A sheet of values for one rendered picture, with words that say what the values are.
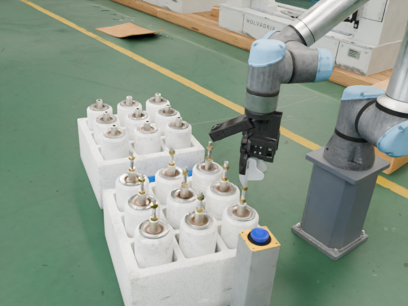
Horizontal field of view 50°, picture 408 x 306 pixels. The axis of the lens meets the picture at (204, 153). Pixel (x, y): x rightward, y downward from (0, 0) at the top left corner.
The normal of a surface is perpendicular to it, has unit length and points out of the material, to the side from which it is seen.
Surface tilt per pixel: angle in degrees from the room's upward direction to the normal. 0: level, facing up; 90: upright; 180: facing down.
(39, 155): 0
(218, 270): 90
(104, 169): 90
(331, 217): 90
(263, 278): 90
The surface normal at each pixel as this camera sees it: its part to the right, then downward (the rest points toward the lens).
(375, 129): -0.95, 0.05
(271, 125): -0.30, 0.44
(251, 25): -0.77, 0.26
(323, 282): 0.06, -0.87
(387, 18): 0.63, 0.41
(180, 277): 0.36, 0.47
